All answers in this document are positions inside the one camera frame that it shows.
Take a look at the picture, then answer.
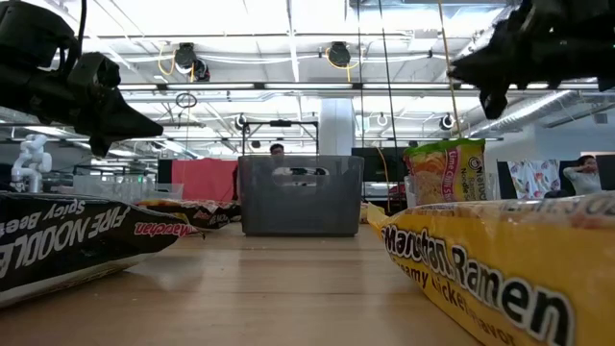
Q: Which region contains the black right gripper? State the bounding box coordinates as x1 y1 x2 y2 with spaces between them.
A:
450 18 578 121

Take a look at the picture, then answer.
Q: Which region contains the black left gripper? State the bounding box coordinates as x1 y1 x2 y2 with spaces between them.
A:
0 71 164 158

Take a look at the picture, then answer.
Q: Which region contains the green lime chili noodle pack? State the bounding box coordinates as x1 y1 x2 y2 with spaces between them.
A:
402 137 487 207

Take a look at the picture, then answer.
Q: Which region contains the clear plastic bin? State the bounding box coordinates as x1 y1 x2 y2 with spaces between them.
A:
402 170 502 209
71 173 185 203

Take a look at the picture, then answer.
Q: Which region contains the yellow creamy chicken ramen pack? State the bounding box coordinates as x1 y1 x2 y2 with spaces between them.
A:
365 190 615 346

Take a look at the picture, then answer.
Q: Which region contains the long ceiling light strip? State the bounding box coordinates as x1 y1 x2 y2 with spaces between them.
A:
165 83 256 91
262 83 355 91

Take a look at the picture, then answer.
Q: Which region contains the red partition screen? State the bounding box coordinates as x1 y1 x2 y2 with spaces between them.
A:
170 158 240 203

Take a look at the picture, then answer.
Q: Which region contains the black fire noodle pack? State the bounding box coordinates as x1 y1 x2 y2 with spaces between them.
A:
0 190 204 309
135 198 242 231

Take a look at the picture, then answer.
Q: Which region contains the floral patterned cloth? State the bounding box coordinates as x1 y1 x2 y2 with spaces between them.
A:
507 159 562 200

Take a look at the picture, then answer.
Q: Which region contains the black partition panel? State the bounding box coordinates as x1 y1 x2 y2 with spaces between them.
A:
595 153 615 192

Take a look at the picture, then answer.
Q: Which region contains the white square column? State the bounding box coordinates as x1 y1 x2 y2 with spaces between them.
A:
318 98 356 156

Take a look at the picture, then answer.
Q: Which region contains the dark grey plastic bin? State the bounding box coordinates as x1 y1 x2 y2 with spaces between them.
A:
237 154 365 237

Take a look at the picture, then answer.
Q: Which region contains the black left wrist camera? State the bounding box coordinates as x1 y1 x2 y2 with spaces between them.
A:
68 51 122 91

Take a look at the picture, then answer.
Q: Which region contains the yellow hanging cable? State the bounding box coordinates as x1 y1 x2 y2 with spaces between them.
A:
436 0 463 139

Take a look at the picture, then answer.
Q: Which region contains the silver ventilation duct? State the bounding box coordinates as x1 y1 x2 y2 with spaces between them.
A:
468 89 600 138

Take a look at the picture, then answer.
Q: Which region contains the black ceiling cable reel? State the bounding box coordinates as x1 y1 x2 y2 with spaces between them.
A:
328 40 352 68
172 41 211 83

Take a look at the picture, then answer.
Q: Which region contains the black hanging cable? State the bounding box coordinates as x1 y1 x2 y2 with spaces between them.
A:
378 0 401 212

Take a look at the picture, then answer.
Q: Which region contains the black rig frame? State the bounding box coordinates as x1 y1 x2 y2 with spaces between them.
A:
241 119 320 156

